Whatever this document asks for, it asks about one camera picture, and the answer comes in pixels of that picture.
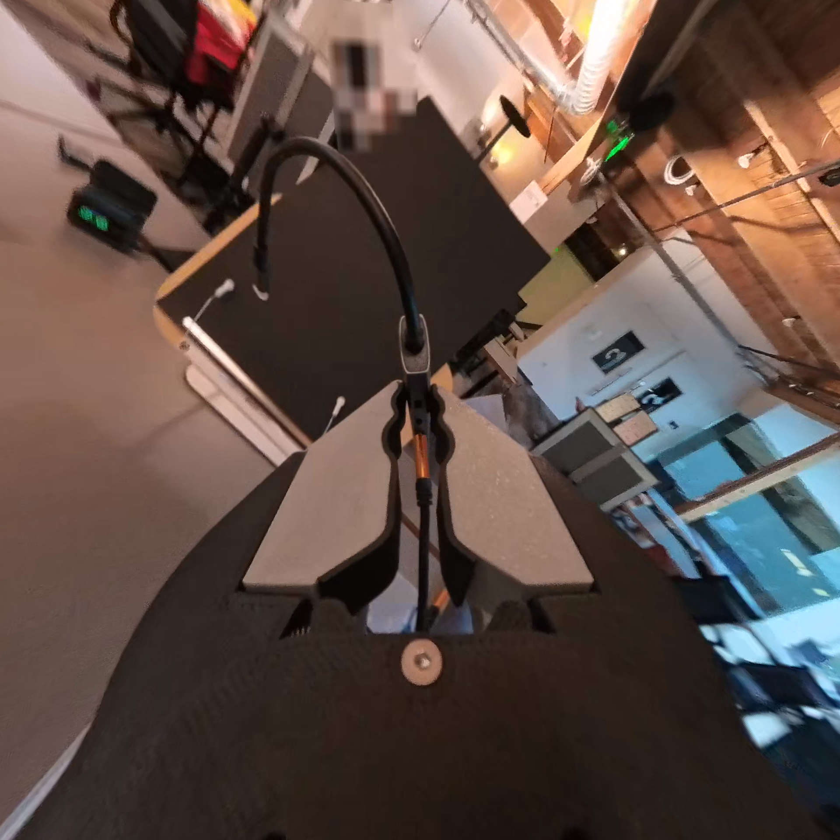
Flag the metal ceiling pipe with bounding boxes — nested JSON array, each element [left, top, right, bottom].
[[465, 0, 581, 101]]

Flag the black panel with wooden edge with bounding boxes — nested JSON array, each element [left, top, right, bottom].
[[154, 95, 552, 454]]

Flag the black office chair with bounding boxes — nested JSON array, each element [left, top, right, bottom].
[[98, 0, 263, 198]]

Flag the red jacket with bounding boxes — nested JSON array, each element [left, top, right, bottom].
[[185, 0, 258, 109]]

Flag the white flexible duct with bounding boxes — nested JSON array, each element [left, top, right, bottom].
[[556, 0, 658, 118]]

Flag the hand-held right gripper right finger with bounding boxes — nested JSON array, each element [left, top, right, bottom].
[[428, 384, 596, 610]]

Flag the green exit sign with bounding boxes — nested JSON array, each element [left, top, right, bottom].
[[602, 118, 635, 164]]

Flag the grey felt panel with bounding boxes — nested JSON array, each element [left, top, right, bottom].
[[225, 25, 337, 186]]

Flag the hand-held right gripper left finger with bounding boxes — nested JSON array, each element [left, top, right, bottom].
[[241, 379, 403, 614]]

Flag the small black wall sign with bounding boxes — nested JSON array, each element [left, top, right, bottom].
[[639, 377, 684, 412]]

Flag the large black wall sign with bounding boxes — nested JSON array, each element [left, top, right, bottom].
[[591, 331, 648, 375]]

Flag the silver bar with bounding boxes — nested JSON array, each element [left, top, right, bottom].
[[181, 316, 263, 403]]

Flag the black device with green display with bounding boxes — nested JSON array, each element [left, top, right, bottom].
[[66, 159, 159, 255]]

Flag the black round lamp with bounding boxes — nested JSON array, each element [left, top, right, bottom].
[[481, 95, 534, 164]]

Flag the black usb-c cable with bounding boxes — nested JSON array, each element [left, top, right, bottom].
[[252, 138, 437, 634]]

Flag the grey stacked boxes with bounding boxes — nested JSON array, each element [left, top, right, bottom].
[[530, 406, 660, 511]]

